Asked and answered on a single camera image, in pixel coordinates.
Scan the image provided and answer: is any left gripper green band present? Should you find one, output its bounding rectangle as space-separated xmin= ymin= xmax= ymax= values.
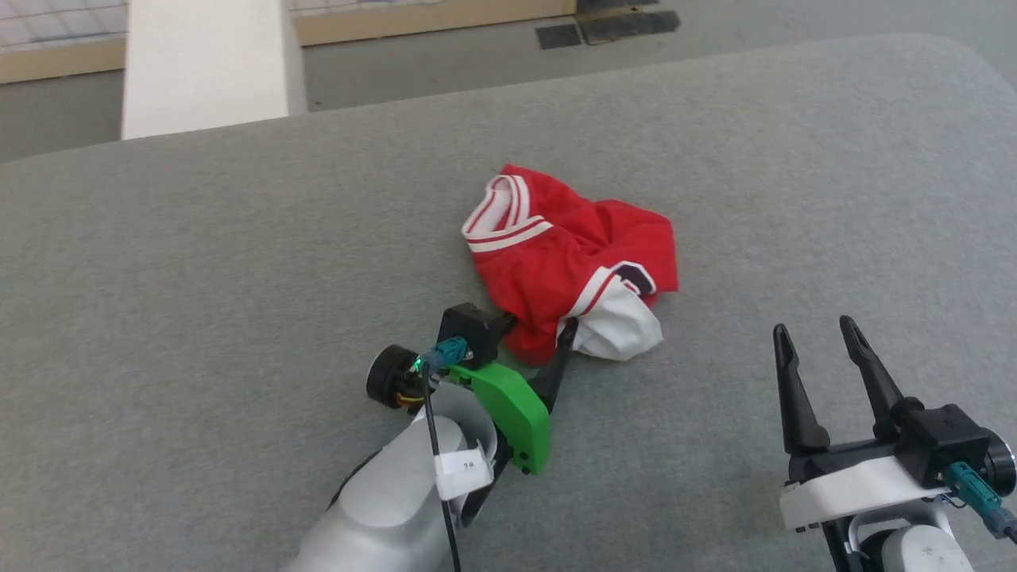
xmin=449 ymin=316 xmax=579 ymax=477

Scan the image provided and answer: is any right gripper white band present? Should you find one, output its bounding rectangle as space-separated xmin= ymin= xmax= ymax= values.
xmin=772 ymin=315 xmax=950 ymax=531

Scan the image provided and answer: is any red basketball jersey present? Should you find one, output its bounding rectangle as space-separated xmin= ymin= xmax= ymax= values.
xmin=461 ymin=163 xmax=680 ymax=366

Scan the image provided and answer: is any left gripper black motor cylinder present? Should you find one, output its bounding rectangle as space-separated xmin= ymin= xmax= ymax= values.
xmin=366 ymin=343 xmax=426 ymax=412

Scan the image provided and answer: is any gripper black motor cylinder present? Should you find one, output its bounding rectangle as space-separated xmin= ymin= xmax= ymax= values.
xmin=366 ymin=343 xmax=426 ymax=412
xmin=984 ymin=433 xmax=1017 ymax=497

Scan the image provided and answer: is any right gripper black motor cylinder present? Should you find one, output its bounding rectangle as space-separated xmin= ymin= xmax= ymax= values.
xmin=984 ymin=433 xmax=1017 ymax=497

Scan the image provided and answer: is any small dark floor mat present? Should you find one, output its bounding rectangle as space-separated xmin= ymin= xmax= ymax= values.
xmin=534 ymin=23 xmax=584 ymax=51

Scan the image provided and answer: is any large dark floor mat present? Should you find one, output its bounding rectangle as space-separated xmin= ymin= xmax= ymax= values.
xmin=575 ymin=6 xmax=682 ymax=45

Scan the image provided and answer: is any white cable label tag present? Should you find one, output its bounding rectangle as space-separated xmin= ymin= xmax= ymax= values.
xmin=435 ymin=446 xmax=495 ymax=501

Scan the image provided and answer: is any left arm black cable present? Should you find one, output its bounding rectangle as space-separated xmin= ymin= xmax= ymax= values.
xmin=420 ymin=338 xmax=470 ymax=572

